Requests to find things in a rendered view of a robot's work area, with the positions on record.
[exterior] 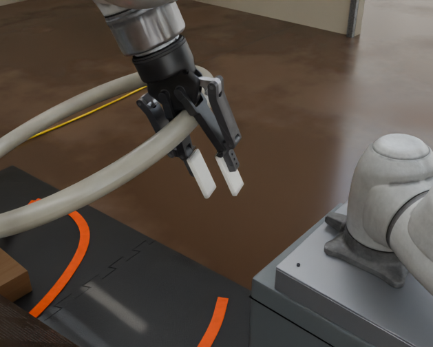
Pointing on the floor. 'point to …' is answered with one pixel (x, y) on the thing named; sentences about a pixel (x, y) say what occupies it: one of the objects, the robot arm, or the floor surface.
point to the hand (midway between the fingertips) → (216, 173)
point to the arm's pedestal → (291, 313)
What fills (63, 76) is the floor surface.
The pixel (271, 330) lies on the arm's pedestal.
